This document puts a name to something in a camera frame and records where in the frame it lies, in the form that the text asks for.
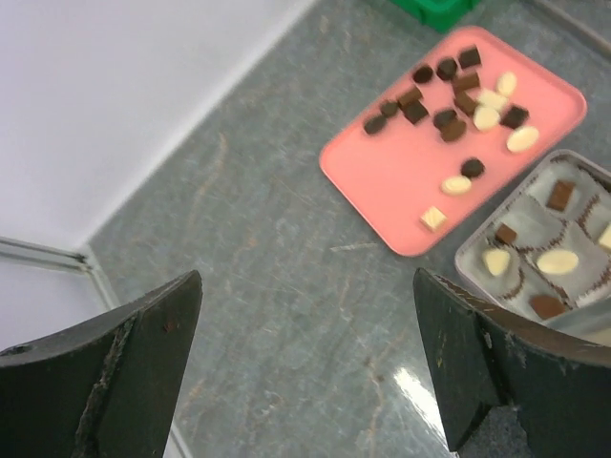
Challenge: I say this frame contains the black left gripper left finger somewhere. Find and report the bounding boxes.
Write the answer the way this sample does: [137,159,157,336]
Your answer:
[1,270,201,457]

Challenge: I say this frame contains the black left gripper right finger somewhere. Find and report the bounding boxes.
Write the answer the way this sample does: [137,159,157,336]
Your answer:
[412,268,610,457]

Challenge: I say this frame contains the pink square chocolate tin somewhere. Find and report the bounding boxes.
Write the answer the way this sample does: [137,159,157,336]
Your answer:
[454,150,610,325]

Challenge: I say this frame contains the pink chocolate tray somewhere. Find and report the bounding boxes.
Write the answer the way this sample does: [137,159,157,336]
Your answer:
[320,26,587,257]

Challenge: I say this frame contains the silver tin lid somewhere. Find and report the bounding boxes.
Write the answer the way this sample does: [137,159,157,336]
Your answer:
[543,298,610,347]

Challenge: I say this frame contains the metal tongs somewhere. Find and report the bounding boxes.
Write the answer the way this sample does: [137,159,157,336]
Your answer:
[533,1,610,59]

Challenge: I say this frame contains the brown round chocolate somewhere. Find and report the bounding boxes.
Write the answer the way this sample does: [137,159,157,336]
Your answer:
[529,295,566,320]

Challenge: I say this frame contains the white heart chocolate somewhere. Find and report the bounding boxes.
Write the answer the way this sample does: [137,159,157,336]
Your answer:
[482,248,512,277]

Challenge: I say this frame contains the white oval chocolate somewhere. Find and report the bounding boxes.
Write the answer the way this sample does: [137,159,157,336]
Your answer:
[440,176,472,196]
[537,248,579,275]
[506,126,539,154]

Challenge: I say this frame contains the brown square chocolate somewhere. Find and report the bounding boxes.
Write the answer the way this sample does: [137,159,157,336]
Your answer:
[495,223,517,245]

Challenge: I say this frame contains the white square chocolate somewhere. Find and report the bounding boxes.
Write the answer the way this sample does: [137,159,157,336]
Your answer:
[420,206,447,232]

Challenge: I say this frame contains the brown rectangular chocolate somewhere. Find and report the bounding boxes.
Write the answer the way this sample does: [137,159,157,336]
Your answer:
[546,179,575,212]

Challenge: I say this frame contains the dark round chocolate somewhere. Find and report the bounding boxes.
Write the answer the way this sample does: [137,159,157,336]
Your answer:
[460,157,486,179]

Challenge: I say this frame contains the green plastic bin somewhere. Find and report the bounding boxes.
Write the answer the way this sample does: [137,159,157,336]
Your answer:
[391,0,480,32]

